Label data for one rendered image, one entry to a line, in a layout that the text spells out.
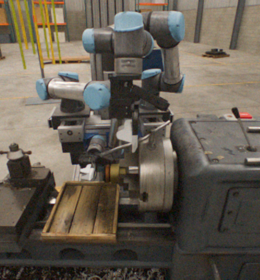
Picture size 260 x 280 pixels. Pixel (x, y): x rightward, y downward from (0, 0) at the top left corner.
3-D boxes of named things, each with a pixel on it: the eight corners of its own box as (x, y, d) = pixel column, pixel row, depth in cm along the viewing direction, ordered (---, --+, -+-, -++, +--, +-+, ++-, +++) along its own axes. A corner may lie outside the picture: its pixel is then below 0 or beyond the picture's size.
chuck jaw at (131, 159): (145, 166, 102) (145, 139, 103) (146, 167, 97) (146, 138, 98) (119, 166, 102) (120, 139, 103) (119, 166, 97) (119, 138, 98)
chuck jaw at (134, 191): (146, 173, 95) (147, 191, 85) (146, 183, 97) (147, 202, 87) (119, 173, 95) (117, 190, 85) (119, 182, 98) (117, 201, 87)
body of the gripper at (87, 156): (79, 175, 106) (84, 161, 116) (98, 175, 105) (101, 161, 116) (77, 161, 102) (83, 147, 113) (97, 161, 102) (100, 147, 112)
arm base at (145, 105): (136, 103, 157) (136, 88, 153) (158, 102, 159) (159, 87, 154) (140, 110, 144) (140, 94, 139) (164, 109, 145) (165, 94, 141)
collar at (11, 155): (28, 151, 108) (27, 145, 107) (21, 159, 101) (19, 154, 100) (11, 151, 108) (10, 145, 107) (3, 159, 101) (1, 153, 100)
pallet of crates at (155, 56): (164, 71, 841) (165, 48, 804) (176, 75, 776) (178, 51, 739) (133, 74, 802) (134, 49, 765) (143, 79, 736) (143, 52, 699)
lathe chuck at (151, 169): (154, 171, 121) (159, 122, 101) (159, 227, 98) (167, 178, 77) (137, 171, 121) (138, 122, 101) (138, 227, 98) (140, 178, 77)
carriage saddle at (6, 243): (56, 180, 131) (54, 171, 128) (22, 252, 90) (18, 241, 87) (4, 179, 131) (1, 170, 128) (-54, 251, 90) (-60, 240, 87)
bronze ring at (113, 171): (126, 158, 101) (105, 158, 101) (125, 170, 93) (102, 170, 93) (126, 176, 105) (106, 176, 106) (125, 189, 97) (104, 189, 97)
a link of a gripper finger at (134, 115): (131, 135, 67) (131, 105, 67) (137, 135, 67) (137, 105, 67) (131, 135, 62) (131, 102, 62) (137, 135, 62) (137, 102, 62)
